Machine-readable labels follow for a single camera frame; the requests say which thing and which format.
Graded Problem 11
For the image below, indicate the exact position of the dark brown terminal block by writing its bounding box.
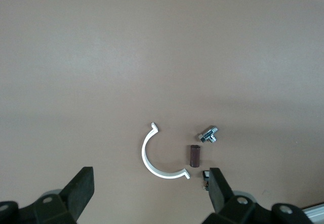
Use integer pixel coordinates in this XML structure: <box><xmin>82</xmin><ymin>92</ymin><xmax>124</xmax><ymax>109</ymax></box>
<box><xmin>187</xmin><ymin>145</ymin><xmax>201</xmax><ymax>168</ymax></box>

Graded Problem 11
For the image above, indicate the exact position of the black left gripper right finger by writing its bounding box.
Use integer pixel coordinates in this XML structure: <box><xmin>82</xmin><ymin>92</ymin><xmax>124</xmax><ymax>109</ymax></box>
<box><xmin>202</xmin><ymin>167</ymin><xmax>311</xmax><ymax>224</ymax></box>

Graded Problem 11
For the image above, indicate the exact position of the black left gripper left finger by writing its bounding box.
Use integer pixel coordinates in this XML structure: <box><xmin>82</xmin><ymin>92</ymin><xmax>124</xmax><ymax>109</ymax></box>
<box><xmin>0</xmin><ymin>166</ymin><xmax>95</xmax><ymax>224</ymax></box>

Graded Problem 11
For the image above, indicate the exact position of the black rectangular switch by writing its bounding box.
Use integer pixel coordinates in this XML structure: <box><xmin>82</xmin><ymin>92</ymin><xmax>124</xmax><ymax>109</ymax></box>
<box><xmin>201</xmin><ymin>169</ymin><xmax>212</xmax><ymax>192</ymax></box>

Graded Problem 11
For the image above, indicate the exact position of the aluminium table edge rail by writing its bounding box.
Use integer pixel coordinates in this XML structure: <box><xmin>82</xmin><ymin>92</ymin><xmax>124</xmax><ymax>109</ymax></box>
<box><xmin>302</xmin><ymin>203</ymin><xmax>324</xmax><ymax>224</ymax></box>

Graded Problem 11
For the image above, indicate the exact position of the white half ring clamp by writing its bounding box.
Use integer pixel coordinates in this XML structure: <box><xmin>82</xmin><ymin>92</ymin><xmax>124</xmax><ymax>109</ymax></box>
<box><xmin>141</xmin><ymin>122</ymin><xmax>191</xmax><ymax>181</ymax></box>

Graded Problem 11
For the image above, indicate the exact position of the chrome pipe fitting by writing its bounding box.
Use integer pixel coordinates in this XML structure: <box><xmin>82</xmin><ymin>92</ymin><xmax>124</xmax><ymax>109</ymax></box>
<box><xmin>196</xmin><ymin>125</ymin><xmax>219</xmax><ymax>144</ymax></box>

